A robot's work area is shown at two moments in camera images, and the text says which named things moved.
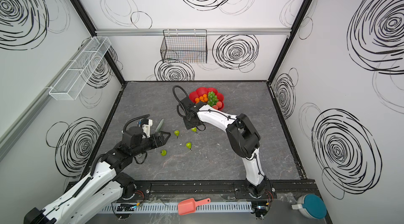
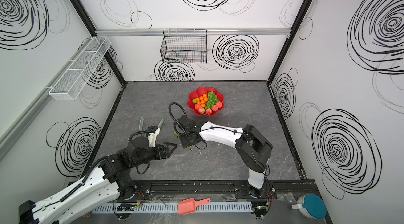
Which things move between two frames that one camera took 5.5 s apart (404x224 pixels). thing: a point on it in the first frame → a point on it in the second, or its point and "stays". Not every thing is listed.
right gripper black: (188, 121) → (183, 139)
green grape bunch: (212, 99) stays
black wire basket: (184, 46) stays
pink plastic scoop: (189, 206) stays
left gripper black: (159, 140) → (160, 151)
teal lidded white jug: (311, 205) stays
